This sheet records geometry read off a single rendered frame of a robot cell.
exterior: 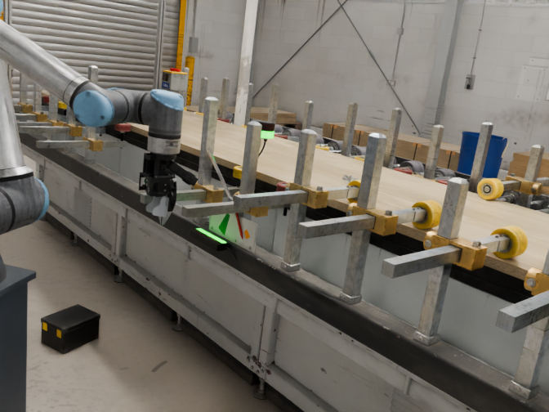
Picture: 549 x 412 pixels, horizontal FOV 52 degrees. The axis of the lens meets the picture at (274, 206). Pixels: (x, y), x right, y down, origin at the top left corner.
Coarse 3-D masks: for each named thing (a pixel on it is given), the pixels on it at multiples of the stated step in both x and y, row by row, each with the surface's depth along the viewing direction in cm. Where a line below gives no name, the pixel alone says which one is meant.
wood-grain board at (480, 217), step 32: (192, 128) 300; (224, 128) 316; (224, 160) 228; (288, 160) 243; (320, 160) 253; (352, 160) 264; (384, 192) 205; (416, 192) 212; (480, 224) 176; (512, 224) 182; (544, 224) 187; (544, 256) 151
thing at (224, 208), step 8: (184, 208) 169; (192, 208) 169; (200, 208) 171; (208, 208) 173; (216, 208) 175; (224, 208) 177; (232, 208) 179; (248, 208) 184; (272, 208) 191; (184, 216) 170; (192, 216) 170; (200, 216) 172
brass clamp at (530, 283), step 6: (534, 270) 117; (540, 270) 116; (528, 276) 116; (534, 276) 116; (540, 276) 114; (546, 276) 114; (528, 282) 116; (534, 282) 115; (540, 282) 114; (546, 282) 114; (528, 288) 117; (534, 288) 115; (540, 288) 115; (546, 288) 114; (534, 294) 116
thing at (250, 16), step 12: (252, 0) 325; (252, 12) 328; (252, 24) 330; (252, 36) 332; (240, 60) 337; (240, 72) 337; (240, 84) 338; (240, 96) 339; (240, 108) 341; (240, 120) 343
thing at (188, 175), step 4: (172, 164) 160; (176, 164) 161; (168, 168) 160; (172, 168) 160; (176, 168) 161; (180, 168) 162; (176, 172) 162; (180, 172) 162; (184, 172) 163; (188, 172) 164; (180, 176) 163; (184, 176) 164; (188, 176) 165; (192, 176) 166; (184, 180) 167; (188, 180) 165; (192, 180) 166; (196, 180) 167; (188, 184) 168; (192, 184) 167
